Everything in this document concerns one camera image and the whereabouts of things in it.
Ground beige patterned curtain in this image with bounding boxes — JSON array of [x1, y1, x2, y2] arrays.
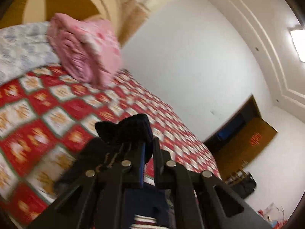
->
[[114, 0, 155, 48]]

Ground wooden door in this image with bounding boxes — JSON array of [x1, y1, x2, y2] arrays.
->
[[204, 95, 278, 185]]

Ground blue cloth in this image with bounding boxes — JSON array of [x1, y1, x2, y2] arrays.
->
[[218, 122, 246, 141]]

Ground pale floral pillow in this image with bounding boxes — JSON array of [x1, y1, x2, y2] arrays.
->
[[0, 21, 60, 86]]

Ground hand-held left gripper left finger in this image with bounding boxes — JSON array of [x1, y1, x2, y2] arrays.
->
[[25, 141, 147, 229]]

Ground black bag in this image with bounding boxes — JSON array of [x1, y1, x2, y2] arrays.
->
[[229, 172, 257, 199]]

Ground navy knitted sweater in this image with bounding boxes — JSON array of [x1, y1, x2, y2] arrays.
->
[[54, 114, 172, 229]]

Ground red printed blanket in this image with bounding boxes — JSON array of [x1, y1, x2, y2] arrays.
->
[[0, 63, 222, 226]]

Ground pink folded quilt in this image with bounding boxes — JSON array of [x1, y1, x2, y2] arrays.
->
[[46, 13, 123, 89]]

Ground ceiling light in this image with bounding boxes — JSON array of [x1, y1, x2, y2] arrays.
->
[[288, 25, 305, 64]]

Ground red and white packages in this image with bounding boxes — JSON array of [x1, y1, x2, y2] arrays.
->
[[257, 202, 287, 226]]

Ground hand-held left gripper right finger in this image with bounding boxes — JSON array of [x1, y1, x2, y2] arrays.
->
[[152, 137, 274, 229]]

